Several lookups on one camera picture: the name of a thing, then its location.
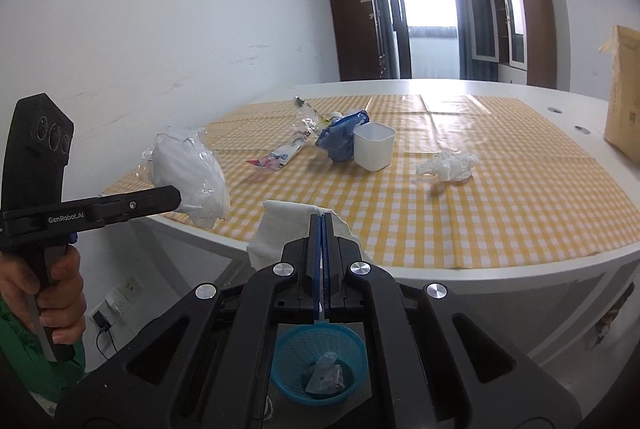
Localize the clear plastic film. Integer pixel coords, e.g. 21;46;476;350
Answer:
304;351;347;398

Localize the white plastic bag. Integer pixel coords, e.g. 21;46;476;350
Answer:
139;127;232;230

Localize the clear plastic wrapper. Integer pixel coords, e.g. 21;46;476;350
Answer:
292;96;332;140

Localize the white wall socket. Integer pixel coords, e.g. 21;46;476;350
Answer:
106;278;142;315

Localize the white paper sheet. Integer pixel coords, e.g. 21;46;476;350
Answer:
246;200;367;271

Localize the clear snack wrapper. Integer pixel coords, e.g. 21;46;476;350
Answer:
245;131;308;171

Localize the blue plastic basket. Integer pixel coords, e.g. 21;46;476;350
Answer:
271;325;368;408

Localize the brown paper bag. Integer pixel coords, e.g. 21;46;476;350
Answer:
599;25;640;158

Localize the brown cabinet with glass doors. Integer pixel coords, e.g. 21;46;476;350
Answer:
465;0;559;90

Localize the person's left hand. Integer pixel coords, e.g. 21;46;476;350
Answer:
0;245;87;345

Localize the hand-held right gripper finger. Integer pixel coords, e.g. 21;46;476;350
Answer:
55;214;321;429
323;213;584;429

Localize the dark curtain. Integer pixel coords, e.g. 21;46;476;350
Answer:
445;0;512;82

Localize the yellow checkered tablecloth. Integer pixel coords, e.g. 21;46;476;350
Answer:
102;94;640;271

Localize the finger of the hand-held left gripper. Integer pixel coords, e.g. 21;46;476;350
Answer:
97;185;182;224

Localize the person's left forearm green sleeve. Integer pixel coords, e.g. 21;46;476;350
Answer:
0;296;89;402

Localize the white tissue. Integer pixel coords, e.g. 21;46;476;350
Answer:
415;151;482;183

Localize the black power adapter with cable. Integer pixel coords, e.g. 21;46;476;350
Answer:
90;311;123;357

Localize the white table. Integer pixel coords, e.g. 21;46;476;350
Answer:
102;78;640;360

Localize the brown wooden wardrobe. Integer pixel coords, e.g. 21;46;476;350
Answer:
325;0;392;82

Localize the white square plastic cup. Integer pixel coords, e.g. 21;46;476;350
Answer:
353;122;397;172

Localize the trash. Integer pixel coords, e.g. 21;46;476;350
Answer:
315;109;372;164

